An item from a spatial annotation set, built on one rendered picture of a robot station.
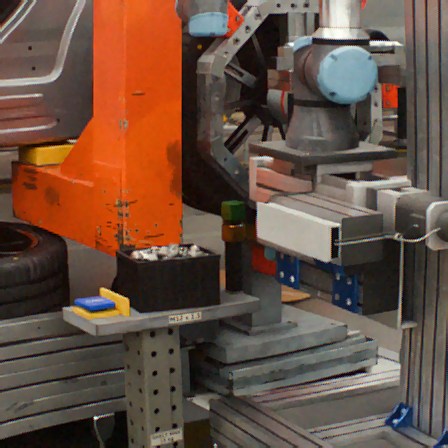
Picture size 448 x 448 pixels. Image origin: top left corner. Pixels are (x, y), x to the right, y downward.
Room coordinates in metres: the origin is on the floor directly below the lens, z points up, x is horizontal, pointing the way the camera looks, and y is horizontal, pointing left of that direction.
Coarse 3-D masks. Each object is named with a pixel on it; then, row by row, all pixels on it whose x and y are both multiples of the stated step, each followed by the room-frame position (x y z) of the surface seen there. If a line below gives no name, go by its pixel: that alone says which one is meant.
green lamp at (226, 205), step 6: (222, 204) 2.92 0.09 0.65; (228, 204) 2.91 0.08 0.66; (234, 204) 2.91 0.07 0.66; (240, 204) 2.91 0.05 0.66; (222, 210) 2.92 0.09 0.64; (228, 210) 2.90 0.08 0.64; (234, 210) 2.90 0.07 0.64; (240, 210) 2.91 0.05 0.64; (222, 216) 2.92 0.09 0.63; (228, 216) 2.91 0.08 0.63; (234, 216) 2.90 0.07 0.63; (240, 216) 2.91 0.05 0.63
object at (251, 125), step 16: (272, 16) 3.57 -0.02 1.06; (256, 48) 3.34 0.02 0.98; (240, 80) 3.31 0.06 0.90; (256, 80) 3.34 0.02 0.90; (240, 96) 3.37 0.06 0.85; (256, 96) 3.39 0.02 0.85; (256, 112) 3.34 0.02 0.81; (240, 128) 3.31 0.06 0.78; (272, 128) 3.37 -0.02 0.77; (224, 144) 3.30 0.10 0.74; (240, 144) 3.31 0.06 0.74
